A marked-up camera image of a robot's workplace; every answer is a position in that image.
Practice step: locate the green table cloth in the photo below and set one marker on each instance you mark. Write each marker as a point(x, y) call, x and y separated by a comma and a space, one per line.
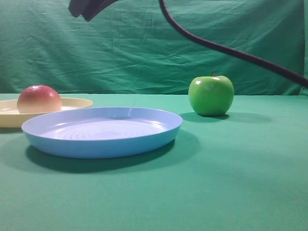
point(247, 171)

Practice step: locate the round yellow bread bun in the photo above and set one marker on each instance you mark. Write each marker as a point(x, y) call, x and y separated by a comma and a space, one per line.
point(39, 99)

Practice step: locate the blue plastic plate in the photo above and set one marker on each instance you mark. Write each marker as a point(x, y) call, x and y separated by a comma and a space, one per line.
point(102, 132)

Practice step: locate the green backdrop cloth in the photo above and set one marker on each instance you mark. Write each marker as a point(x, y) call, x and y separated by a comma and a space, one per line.
point(129, 48)

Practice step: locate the green apple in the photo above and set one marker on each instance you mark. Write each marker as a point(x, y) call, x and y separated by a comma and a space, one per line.
point(211, 96)

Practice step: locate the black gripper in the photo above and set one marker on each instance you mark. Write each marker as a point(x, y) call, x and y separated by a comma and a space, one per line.
point(88, 9)

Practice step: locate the yellow plastic plate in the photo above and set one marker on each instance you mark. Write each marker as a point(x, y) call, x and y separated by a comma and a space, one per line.
point(11, 118)

